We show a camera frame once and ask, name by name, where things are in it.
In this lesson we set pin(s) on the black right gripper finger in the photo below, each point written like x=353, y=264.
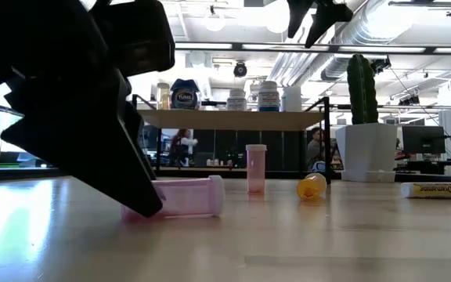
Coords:
x=331, y=13
x=299, y=15

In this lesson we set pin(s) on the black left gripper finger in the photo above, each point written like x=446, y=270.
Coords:
x=141, y=149
x=84, y=133

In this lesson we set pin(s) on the small yellow-capped vial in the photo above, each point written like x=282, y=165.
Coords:
x=163, y=98

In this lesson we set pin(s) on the Tums bottle blue cap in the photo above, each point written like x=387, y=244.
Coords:
x=184, y=98

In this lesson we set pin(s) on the light pink pill vial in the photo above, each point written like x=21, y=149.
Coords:
x=194, y=197

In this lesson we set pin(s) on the tall white pill bottle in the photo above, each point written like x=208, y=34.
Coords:
x=268, y=98

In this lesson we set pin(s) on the short white pill bottle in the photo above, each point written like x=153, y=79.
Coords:
x=236, y=102

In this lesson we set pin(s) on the salmon pink pill vial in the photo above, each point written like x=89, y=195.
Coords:
x=256, y=168

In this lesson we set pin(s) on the small orange pill bottle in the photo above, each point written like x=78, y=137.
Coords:
x=311, y=188

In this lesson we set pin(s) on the white Dramamine tube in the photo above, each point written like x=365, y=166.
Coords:
x=435, y=190

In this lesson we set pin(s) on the wooden shelf black metal legs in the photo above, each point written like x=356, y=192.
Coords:
x=229, y=119

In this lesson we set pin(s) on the white globe lamp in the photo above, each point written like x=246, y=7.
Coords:
x=214, y=20
x=277, y=17

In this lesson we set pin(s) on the person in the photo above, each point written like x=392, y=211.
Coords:
x=182, y=149
x=315, y=147

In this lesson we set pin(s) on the black round hanging device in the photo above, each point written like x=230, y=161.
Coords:
x=240, y=69

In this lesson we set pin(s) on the green cactus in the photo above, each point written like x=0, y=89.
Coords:
x=361, y=90

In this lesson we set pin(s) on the white hexagonal planter pot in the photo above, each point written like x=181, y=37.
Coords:
x=366, y=152

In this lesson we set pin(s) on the black computer monitor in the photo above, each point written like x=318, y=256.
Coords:
x=423, y=139

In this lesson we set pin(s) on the silver ventilation duct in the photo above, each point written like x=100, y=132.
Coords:
x=366, y=23

